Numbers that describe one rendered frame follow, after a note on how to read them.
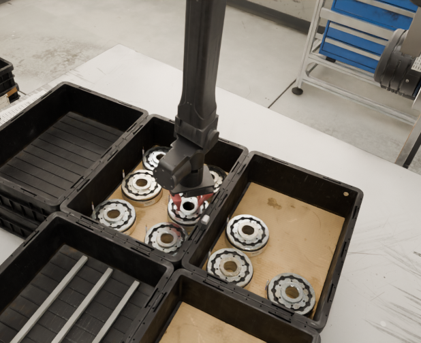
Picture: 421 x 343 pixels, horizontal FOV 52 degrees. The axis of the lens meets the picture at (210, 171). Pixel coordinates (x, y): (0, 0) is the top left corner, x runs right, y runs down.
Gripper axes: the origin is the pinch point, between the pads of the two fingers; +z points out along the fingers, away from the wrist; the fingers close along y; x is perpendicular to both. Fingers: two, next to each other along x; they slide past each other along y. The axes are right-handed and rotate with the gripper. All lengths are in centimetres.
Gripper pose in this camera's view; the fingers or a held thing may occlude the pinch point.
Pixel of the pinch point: (188, 204)
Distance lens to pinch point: 104.7
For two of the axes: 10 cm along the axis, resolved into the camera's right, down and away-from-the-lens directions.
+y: 9.4, -1.8, 2.8
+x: -3.2, -6.9, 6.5
